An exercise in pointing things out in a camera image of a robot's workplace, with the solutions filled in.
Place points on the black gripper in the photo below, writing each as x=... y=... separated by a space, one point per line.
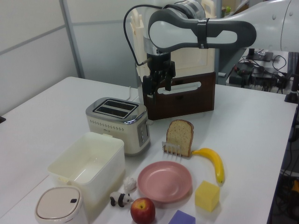
x=160 y=61

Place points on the slice of bread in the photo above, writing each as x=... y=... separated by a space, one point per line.
x=181 y=135

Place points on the white grey Franka robot arm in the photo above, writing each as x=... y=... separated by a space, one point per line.
x=217 y=30

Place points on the cream and chrome toaster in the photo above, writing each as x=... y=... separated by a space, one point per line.
x=112 y=130

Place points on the cream and brown toy cabinet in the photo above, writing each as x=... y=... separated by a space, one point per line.
x=187 y=105

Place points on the green background object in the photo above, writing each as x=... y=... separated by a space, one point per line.
x=226 y=9

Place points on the yellow banana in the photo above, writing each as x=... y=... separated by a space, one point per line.
x=217 y=163

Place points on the pink plate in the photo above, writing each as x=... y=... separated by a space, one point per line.
x=163 y=182

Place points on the black monitor stand base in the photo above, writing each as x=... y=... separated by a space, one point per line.
x=259 y=56

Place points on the white rectangular plastic container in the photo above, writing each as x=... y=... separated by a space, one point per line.
x=100 y=168

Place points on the small white figurine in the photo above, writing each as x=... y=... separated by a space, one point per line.
x=129 y=184

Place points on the panda figurine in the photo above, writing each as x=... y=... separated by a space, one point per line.
x=120 y=199

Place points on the yellow foam cube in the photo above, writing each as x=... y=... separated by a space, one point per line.
x=206 y=197

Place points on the red apple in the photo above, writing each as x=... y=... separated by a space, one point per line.
x=142 y=210

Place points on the purple foam cube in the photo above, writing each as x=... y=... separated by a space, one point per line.
x=182 y=218

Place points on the small cream lidded bin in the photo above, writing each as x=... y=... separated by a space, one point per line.
x=56 y=205

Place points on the small black object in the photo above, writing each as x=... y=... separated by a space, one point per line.
x=2 y=119

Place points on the black clamp mount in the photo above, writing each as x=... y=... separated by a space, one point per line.
x=293 y=93

